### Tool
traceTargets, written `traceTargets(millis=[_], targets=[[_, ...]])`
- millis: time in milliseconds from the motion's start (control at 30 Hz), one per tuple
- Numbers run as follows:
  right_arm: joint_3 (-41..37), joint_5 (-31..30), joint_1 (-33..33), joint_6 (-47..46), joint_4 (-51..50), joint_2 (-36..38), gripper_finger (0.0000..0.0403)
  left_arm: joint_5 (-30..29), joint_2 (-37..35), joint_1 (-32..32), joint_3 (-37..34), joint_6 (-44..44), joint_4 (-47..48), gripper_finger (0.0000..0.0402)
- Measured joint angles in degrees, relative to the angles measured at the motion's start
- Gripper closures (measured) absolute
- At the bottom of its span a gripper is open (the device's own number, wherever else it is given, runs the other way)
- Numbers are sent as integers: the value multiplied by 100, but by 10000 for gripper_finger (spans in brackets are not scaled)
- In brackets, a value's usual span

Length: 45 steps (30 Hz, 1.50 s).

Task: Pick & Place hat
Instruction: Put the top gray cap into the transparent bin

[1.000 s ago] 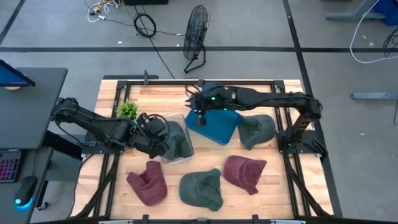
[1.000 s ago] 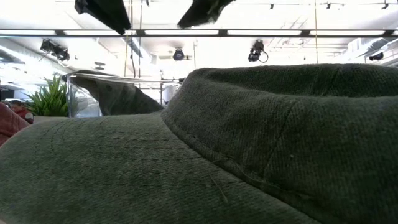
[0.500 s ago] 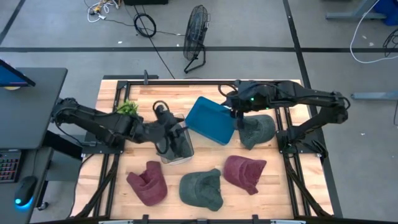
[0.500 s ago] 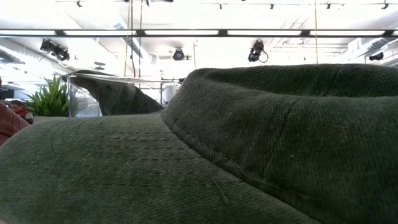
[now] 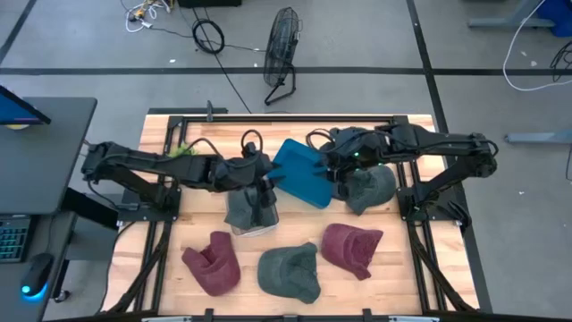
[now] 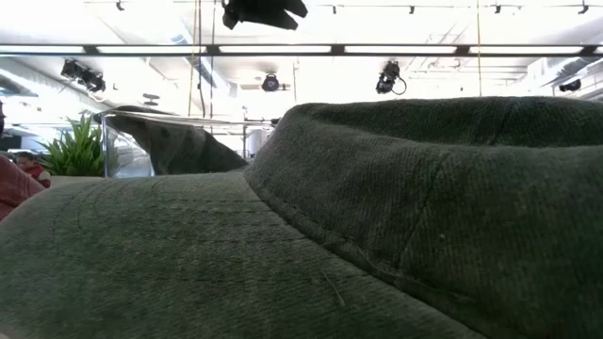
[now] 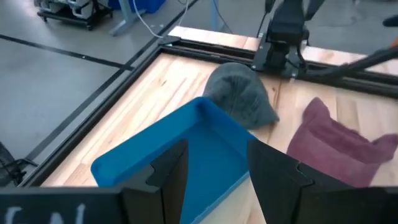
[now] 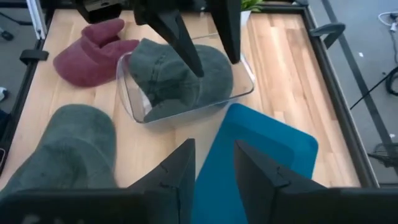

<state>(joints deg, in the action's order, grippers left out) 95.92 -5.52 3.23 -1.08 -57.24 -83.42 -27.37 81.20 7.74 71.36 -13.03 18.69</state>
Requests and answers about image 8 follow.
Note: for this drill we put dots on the white aluminium post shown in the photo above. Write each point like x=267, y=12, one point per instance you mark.
x=37, y=21

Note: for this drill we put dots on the blue plastic bin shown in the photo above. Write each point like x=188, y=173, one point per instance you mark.
x=264, y=140

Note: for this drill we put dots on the green spiky potted plant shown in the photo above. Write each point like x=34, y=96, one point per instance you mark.
x=252, y=4

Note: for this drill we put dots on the black rail clamp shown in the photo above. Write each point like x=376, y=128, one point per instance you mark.
x=34, y=56
x=326, y=29

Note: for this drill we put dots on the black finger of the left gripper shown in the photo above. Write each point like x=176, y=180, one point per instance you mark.
x=228, y=28
x=171, y=34

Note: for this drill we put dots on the clear plastic bin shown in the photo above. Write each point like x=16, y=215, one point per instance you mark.
x=132, y=105

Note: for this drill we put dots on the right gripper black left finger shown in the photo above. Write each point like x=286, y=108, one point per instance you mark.
x=183, y=174

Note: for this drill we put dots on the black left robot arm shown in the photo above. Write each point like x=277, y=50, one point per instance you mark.
x=99, y=15

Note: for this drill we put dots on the white plant pot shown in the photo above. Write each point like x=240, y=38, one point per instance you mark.
x=245, y=18

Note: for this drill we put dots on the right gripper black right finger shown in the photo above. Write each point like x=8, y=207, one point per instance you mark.
x=258, y=177

